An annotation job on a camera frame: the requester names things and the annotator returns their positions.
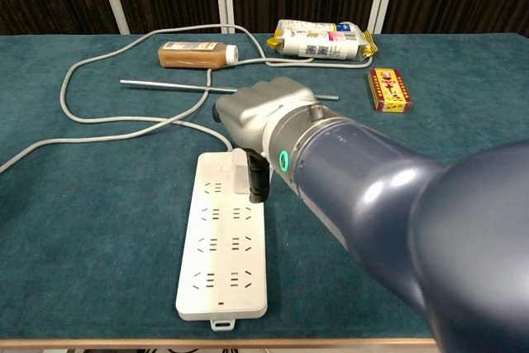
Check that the thin metal rod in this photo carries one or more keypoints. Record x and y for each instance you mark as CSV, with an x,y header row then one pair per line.
x,y
165,85

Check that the red yellow printed box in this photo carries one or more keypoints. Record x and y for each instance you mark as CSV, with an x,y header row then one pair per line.
x,y
390,90

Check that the white yellow snack package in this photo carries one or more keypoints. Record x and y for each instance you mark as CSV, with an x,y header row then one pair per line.
x,y
314,41

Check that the white plug adapter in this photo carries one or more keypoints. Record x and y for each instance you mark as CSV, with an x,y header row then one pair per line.
x,y
239,175

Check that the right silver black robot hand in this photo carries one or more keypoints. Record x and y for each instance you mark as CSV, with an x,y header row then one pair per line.
x,y
256,109

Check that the white power strip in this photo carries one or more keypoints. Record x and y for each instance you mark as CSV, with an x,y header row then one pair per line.
x,y
219,254

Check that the brown drink bottle white cap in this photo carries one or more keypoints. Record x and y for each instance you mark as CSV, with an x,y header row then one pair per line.
x,y
194,55

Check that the teal table cloth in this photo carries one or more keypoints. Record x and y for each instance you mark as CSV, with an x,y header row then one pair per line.
x,y
103,225

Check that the right blue-gray robot arm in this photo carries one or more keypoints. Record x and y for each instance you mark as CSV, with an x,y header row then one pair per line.
x,y
392,196

